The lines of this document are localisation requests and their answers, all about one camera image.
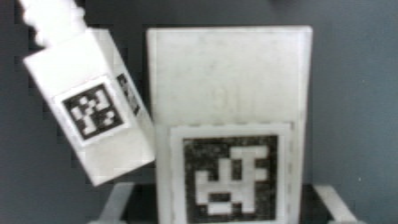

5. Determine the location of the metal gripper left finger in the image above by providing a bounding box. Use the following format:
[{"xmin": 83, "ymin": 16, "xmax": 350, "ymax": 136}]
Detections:
[{"xmin": 98, "ymin": 182, "xmax": 135, "ymax": 224}]

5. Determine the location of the white leg on marker sheet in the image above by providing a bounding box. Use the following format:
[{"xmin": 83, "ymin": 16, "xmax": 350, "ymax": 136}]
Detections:
[{"xmin": 19, "ymin": 0, "xmax": 155, "ymax": 185}]

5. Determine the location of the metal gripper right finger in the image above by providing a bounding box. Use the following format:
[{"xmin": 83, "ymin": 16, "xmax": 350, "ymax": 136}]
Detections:
[{"xmin": 314, "ymin": 185, "xmax": 362, "ymax": 224}]

